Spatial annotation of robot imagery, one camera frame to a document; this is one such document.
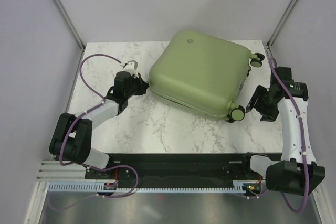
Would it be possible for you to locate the aluminium frame post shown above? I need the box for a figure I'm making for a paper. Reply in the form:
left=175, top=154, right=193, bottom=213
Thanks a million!
left=52, top=0, right=85, bottom=52
left=265, top=0, right=299, bottom=50

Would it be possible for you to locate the green suitcase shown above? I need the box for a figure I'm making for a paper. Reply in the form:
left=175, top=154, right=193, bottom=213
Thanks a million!
left=148, top=30, right=258, bottom=121

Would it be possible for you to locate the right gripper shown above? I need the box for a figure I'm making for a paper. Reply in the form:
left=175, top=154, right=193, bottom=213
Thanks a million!
left=245, top=84, right=280, bottom=123

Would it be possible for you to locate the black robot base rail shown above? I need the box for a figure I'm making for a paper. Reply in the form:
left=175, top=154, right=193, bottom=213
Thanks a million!
left=85, top=153, right=260, bottom=189

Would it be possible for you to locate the left aluminium frame post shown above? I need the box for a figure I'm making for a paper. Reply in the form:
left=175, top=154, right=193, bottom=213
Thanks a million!
left=52, top=0, right=85, bottom=52

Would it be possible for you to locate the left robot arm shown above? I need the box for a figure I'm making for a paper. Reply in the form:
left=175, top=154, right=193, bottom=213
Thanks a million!
left=49, top=71, right=149, bottom=178

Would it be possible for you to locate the green suitcase wheel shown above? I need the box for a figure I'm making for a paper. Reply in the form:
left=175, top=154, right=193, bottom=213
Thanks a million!
left=250, top=53, right=265, bottom=68
left=227, top=105, right=245, bottom=123

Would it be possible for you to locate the right aluminium frame post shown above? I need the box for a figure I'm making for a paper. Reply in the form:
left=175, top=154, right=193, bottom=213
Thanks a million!
left=265, top=0, right=299, bottom=50

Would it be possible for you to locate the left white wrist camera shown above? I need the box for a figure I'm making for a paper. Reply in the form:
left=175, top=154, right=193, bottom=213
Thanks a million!
left=123, top=60, right=139, bottom=78

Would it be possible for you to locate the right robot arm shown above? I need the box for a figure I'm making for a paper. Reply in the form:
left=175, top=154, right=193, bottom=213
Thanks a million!
left=240, top=67, right=326, bottom=196

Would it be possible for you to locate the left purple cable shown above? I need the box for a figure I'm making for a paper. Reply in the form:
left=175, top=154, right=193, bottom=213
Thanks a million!
left=59, top=54, right=139, bottom=200

